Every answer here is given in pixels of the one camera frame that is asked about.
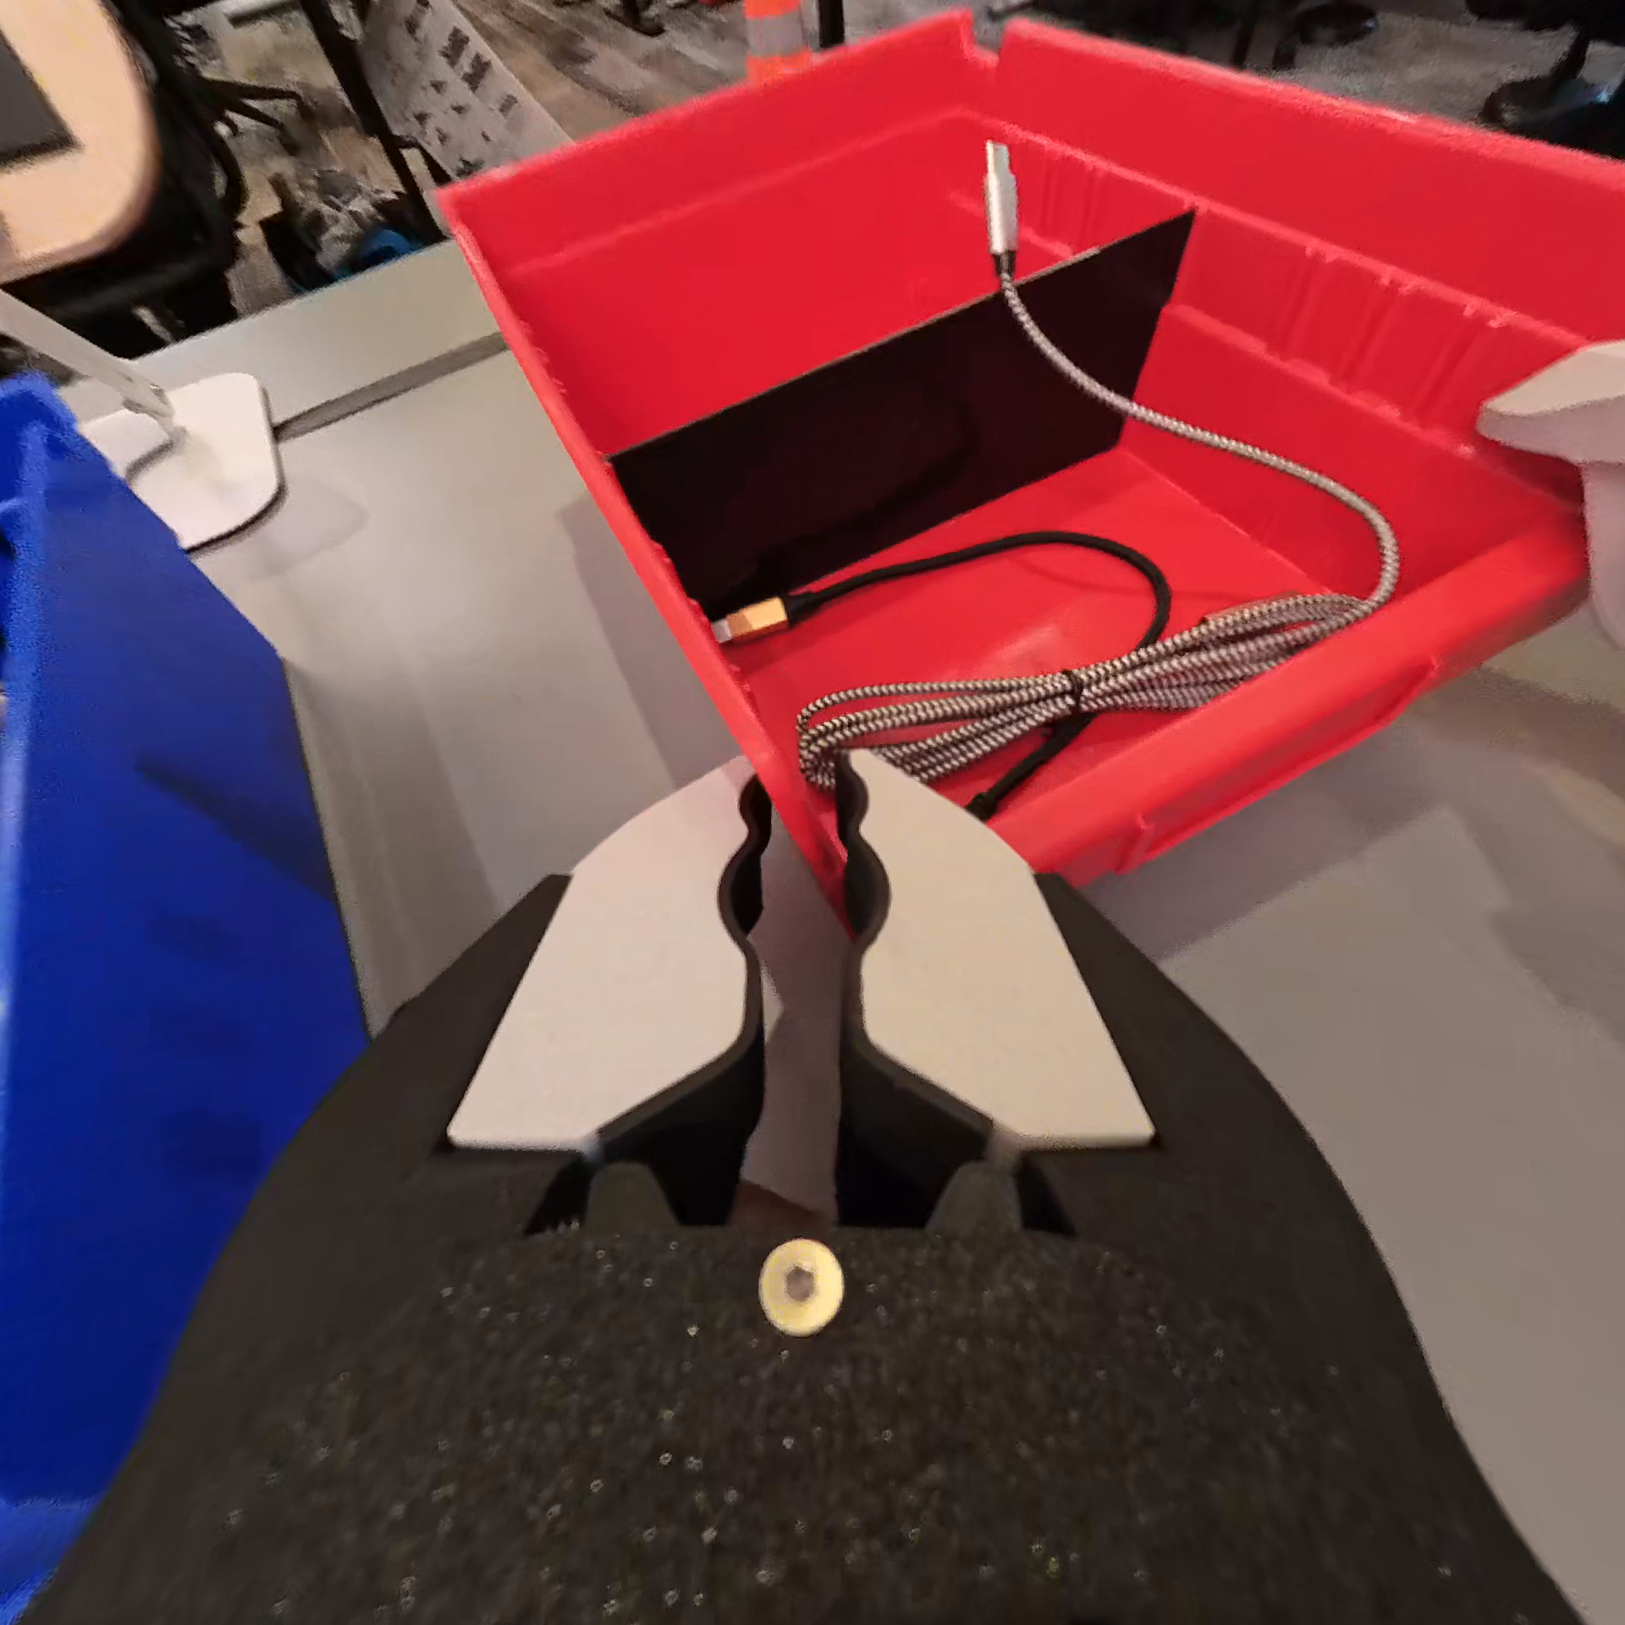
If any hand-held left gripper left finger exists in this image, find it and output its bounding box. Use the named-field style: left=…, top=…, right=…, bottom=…
left=446, top=776, right=768, bottom=1190

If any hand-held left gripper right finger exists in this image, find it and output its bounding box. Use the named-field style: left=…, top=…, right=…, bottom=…
left=839, top=751, right=1156, bottom=1190

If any black divider in red bin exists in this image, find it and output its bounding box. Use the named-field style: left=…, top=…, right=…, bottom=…
left=609, top=211, right=1195, bottom=623

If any braided grey cable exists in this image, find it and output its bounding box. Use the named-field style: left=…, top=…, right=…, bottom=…
left=795, top=142, right=1402, bottom=790

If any red plastic bin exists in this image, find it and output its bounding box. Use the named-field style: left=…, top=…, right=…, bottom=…
left=437, top=8, right=1625, bottom=890

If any white folding stand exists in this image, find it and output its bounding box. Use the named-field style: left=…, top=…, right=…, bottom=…
left=0, top=285, right=276, bottom=548

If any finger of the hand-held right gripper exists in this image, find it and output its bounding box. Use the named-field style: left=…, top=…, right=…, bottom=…
left=1481, top=345, right=1625, bottom=637

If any orange traffic cone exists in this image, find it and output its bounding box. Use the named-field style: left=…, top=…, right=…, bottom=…
left=744, top=0, right=820, bottom=84

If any black cable gold plug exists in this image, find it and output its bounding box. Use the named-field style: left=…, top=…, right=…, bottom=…
left=712, top=529, right=1174, bottom=821

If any grey mesh chair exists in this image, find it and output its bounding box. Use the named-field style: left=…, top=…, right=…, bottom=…
left=330, top=0, right=572, bottom=180

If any blue plastic bin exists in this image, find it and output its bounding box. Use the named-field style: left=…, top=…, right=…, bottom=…
left=0, top=378, right=369, bottom=1625

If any grey desk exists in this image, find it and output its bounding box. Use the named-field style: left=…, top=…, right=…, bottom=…
left=191, top=242, right=1625, bottom=1625

